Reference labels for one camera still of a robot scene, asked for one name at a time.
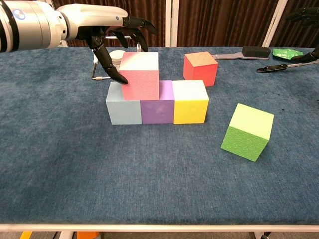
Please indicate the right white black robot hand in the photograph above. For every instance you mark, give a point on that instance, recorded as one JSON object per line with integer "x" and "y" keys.
{"x": 302, "y": 13}

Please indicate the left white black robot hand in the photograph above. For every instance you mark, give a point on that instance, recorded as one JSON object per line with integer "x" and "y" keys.
{"x": 92, "y": 17}

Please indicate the pink cube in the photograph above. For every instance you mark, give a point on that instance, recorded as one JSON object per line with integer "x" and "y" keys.
{"x": 140, "y": 84}

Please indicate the light blue cube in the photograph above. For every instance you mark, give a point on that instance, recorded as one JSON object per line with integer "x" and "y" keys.
{"x": 124, "y": 112}

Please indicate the red cube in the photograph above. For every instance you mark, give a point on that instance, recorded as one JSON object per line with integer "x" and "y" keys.
{"x": 199, "y": 73}

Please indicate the yellow cube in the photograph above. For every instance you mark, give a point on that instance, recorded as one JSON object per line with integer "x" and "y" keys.
{"x": 190, "y": 109}

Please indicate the purple cube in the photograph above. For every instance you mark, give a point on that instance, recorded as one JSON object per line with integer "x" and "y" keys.
{"x": 157, "y": 112}

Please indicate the green cube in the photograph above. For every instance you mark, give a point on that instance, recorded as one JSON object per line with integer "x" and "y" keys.
{"x": 246, "y": 134}

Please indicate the dark brown curtain panel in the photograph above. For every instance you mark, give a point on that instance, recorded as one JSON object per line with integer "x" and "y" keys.
{"x": 219, "y": 22}
{"x": 281, "y": 30}
{"x": 154, "y": 10}

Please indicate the green foil packet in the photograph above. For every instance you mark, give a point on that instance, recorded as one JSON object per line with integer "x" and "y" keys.
{"x": 284, "y": 53}

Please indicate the small white jar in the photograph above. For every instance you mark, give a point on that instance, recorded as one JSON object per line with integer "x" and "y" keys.
{"x": 116, "y": 55}

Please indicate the grey brush black bristles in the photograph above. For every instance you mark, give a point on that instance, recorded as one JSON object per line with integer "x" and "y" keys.
{"x": 256, "y": 51}

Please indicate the blue felt table cover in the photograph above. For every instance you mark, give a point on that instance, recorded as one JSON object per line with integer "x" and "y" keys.
{"x": 149, "y": 179}

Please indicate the orange object under table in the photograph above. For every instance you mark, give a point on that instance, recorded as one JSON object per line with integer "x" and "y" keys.
{"x": 88, "y": 235}

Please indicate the yellow floor tape strip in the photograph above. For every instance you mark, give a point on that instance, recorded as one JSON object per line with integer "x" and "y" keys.
{"x": 25, "y": 235}

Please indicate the white table frame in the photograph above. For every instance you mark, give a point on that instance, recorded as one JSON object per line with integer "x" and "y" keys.
{"x": 159, "y": 227}

